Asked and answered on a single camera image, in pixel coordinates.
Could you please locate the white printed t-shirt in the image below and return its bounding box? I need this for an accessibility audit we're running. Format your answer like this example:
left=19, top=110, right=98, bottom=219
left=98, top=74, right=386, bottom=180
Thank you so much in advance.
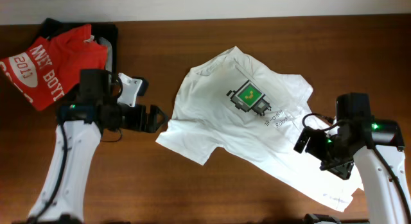
left=157, top=47, right=362, bottom=212

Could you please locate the black folded garment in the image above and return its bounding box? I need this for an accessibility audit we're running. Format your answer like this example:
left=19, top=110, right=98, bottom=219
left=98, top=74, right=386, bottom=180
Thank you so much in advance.
left=32, top=18, right=119, bottom=73

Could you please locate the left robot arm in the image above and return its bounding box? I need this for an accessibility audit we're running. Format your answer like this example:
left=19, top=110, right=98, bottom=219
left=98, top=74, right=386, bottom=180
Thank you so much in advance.
left=26, top=69, right=168, bottom=223

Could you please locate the red printed t-shirt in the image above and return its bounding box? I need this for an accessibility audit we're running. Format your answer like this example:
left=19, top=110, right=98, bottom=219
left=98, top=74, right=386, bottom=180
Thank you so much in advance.
left=1, top=24, right=108, bottom=111

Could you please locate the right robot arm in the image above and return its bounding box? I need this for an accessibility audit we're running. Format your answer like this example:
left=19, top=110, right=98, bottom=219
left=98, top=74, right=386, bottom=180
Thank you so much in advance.
left=294, top=92, right=410, bottom=223

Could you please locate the grey folded garment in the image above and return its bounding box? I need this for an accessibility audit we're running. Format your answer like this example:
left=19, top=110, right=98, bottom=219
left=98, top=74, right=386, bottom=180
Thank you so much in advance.
left=97, top=37, right=113, bottom=72

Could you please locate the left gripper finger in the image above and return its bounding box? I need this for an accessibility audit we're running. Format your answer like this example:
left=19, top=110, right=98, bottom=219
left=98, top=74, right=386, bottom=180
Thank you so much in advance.
left=148, top=105, right=168, bottom=119
left=146, top=116, right=168, bottom=133

